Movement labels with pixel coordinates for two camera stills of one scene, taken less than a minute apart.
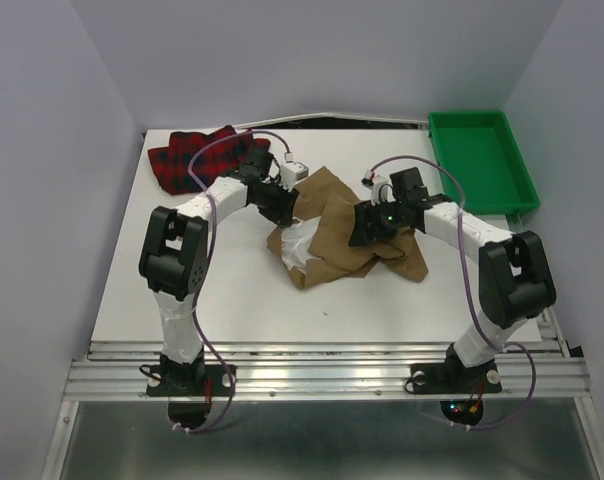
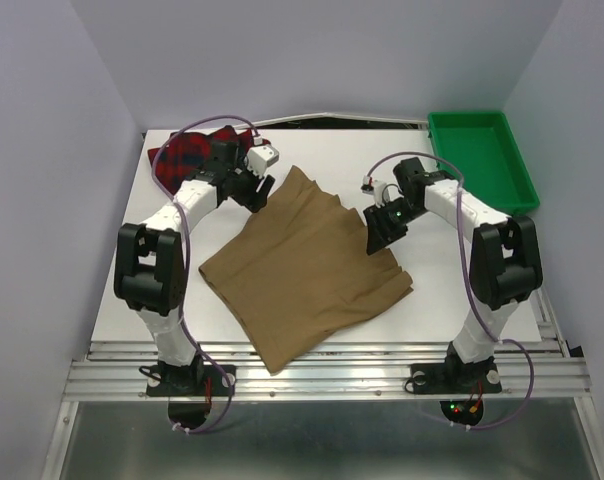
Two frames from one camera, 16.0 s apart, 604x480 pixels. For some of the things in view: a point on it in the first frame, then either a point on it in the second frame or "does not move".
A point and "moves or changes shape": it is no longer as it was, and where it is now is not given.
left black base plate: (221, 383) does not move
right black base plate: (453, 376) does not move
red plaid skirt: (172, 157) does not move
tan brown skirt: (315, 247) moves or changes shape
